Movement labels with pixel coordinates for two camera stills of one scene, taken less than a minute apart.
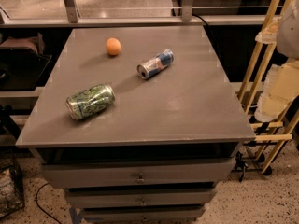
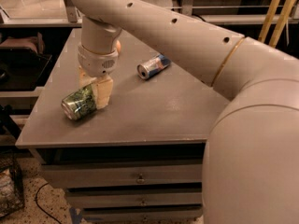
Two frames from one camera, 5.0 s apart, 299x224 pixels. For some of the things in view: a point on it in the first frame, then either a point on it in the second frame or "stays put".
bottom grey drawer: [117, 214] stays put
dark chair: [22, 62] stays put
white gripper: [290, 36] -> [97, 63]
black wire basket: [11, 188] stays put
